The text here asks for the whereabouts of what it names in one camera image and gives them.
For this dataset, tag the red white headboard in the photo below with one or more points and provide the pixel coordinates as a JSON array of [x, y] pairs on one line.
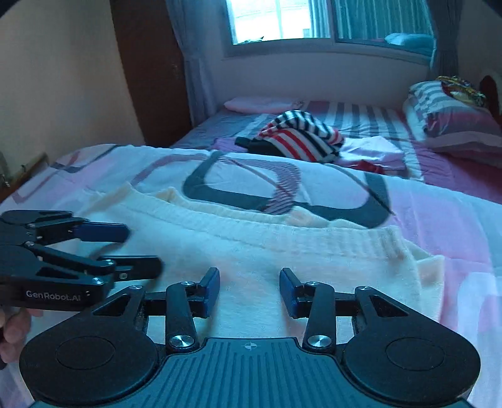
[[492, 92]]

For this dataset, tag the gold patterned cloth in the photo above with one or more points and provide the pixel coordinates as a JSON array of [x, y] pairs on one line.
[[462, 88]]

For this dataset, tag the dark wooden wardrobe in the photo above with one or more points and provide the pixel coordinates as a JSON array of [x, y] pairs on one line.
[[153, 78]]

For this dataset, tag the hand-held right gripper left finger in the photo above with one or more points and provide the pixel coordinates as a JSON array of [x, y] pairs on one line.
[[211, 288]]

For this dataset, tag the wooden nightstand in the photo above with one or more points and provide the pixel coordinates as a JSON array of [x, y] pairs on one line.
[[27, 168]]

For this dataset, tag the pink pillow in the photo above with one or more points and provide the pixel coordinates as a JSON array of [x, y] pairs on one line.
[[255, 104]]

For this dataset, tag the person's left hand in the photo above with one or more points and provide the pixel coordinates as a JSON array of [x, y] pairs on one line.
[[15, 331]]

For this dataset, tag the grey curtain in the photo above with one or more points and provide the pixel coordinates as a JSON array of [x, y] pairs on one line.
[[447, 39], [192, 62]]

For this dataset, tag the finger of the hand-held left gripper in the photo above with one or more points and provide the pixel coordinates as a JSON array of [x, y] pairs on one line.
[[137, 266], [104, 231]]

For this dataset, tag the striped bed sheet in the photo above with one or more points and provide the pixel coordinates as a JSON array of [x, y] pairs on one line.
[[372, 117]]

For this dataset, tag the cream knit sweater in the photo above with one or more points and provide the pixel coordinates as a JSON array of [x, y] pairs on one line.
[[274, 255]]

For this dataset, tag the black cloth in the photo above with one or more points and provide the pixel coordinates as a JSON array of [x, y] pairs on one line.
[[255, 146]]

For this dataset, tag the window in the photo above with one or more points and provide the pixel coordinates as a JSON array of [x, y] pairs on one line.
[[274, 19]]

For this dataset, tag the striped pillow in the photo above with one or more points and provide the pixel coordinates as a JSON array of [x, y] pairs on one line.
[[451, 117]]

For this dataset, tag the pink patterned bed cover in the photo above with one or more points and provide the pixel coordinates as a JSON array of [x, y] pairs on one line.
[[451, 219]]

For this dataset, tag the teal blanket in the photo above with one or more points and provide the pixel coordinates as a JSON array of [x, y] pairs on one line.
[[411, 41]]

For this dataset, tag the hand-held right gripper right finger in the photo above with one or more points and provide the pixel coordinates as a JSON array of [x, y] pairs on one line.
[[288, 290]]

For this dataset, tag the folded lilac cloth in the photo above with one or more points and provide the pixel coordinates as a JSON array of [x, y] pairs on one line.
[[376, 151]]

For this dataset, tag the striped garment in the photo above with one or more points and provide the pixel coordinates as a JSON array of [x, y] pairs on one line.
[[302, 135]]

